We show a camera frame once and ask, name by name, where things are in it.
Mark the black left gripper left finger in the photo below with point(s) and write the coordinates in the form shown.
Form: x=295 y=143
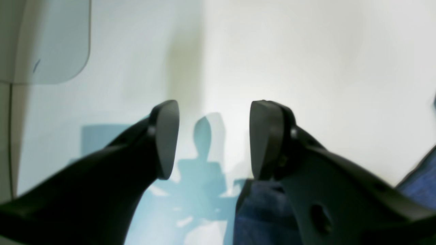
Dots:
x=93 y=201

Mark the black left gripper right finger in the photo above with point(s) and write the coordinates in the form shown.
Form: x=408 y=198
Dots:
x=335 y=201

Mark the dark blue t-shirt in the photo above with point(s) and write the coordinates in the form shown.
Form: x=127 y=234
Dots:
x=264 y=215

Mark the grey chair right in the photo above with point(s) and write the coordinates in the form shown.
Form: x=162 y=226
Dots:
x=43 y=42

